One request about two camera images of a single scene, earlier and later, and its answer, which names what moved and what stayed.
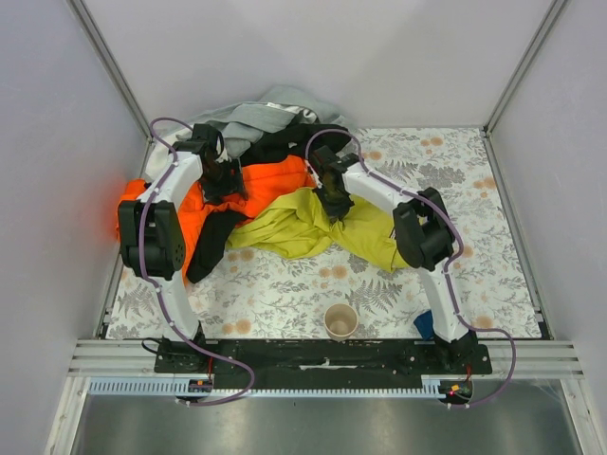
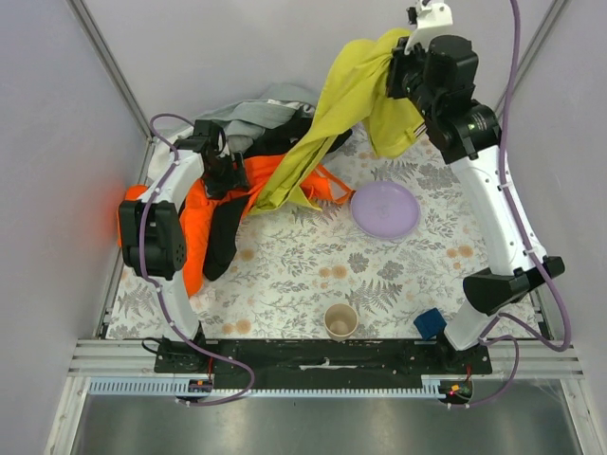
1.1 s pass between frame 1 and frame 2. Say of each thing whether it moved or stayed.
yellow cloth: moved
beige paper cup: stayed
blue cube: stayed
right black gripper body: moved
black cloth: moved
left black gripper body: stayed
